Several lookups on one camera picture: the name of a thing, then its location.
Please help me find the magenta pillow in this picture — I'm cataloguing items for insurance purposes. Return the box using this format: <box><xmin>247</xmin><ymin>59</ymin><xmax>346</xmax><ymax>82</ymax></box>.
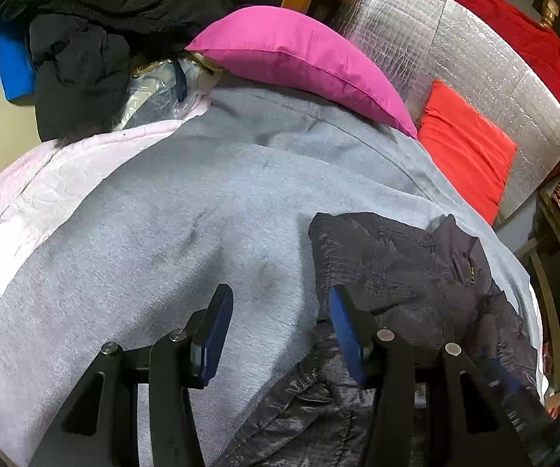
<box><xmin>185</xmin><ymin>5</ymin><xmax>419</xmax><ymax>139</ymax></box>

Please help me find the red cushion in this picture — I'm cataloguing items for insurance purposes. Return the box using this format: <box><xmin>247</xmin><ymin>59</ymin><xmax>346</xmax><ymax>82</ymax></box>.
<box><xmin>416</xmin><ymin>79</ymin><xmax>519</xmax><ymax>227</ymax></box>

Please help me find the red fleece blanket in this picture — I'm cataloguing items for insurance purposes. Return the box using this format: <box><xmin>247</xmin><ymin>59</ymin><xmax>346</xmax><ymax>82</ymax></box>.
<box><xmin>426</xmin><ymin>0</ymin><xmax>560</xmax><ymax>125</ymax></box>

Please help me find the silver foil insulation mat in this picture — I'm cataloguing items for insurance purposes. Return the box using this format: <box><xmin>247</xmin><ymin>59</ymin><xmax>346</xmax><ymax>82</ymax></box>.
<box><xmin>336</xmin><ymin>0</ymin><xmax>560</xmax><ymax>225</ymax></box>

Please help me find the pale pink bed sheet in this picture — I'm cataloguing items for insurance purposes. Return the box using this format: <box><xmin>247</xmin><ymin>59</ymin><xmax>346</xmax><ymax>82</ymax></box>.
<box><xmin>0</xmin><ymin>100</ymin><xmax>213</xmax><ymax>439</ymax></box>

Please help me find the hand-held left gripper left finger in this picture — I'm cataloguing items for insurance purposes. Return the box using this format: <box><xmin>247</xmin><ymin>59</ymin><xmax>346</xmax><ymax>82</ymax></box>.
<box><xmin>27</xmin><ymin>283</ymin><xmax>235</xmax><ymax>467</ymax></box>

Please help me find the dark grey jacket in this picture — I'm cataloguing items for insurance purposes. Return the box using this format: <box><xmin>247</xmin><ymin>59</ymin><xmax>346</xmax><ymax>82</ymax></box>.
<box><xmin>212</xmin><ymin>211</ymin><xmax>553</xmax><ymax>467</ymax></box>

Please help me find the grey blanket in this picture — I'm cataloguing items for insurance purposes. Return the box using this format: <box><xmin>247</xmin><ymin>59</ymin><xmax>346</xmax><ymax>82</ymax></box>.
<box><xmin>0</xmin><ymin>85</ymin><xmax>534</xmax><ymax>467</ymax></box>

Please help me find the wooden headboard railing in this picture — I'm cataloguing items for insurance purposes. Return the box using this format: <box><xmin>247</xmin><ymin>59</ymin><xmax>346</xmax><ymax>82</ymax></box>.
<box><xmin>421</xmin><ymin>0</ymin><xmax>560</xmax><ymax>69</ymax></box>

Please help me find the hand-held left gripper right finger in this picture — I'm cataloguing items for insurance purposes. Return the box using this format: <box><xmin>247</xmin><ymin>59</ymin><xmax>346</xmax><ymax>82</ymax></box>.
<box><xmin>329</xmin><ymin>284</ymin><xmax>560</xmax><ymax>467</ymax></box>

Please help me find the pile of black clothes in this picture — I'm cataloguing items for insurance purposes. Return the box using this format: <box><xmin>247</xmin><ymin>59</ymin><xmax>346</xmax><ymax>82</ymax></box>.
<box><xmin>0</xmin><ymin>0</ymin><xmax>235</xmax><ymax>142</ymax></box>

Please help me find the blue cloth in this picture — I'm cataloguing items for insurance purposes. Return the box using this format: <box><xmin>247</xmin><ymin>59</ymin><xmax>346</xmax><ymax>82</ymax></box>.
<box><xmin>0</xmin><ymin>19</ymin><xmax>38</xmax><ymax>105</ymax></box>

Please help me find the clear plastic bag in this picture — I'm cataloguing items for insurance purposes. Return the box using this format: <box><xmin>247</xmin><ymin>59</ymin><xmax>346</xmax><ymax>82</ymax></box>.
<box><xmin>115</xmin><ymin>53</ymin><xmax>222</xmax><ymax>132</ymax></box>

